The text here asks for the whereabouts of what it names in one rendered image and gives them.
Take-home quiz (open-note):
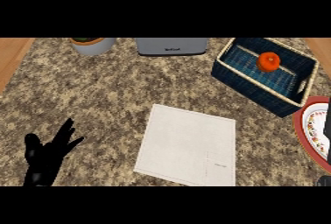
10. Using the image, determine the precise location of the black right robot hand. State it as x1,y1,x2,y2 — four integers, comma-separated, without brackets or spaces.
315,97,331,187

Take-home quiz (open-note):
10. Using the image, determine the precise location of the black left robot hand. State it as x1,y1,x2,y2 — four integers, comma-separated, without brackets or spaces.
22,117,86,187

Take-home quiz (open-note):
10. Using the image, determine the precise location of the dark blue wicker basket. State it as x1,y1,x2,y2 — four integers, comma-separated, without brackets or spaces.
210,37,321,119

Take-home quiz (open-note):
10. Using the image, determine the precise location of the orange squash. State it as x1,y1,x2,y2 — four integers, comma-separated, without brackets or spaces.
256,52,283,74

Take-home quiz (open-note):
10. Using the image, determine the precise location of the white placemat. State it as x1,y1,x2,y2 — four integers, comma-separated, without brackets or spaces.
133,103,237,187

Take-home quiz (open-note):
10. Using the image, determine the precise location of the red rimmed patterned plate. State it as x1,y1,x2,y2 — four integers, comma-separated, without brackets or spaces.
293,95,331,176

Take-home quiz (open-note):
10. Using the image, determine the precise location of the white plant pot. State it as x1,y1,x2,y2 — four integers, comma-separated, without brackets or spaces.
70,37,119,56

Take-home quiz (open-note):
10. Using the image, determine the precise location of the grey appliance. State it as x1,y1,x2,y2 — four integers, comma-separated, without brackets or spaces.
133,37,210,57

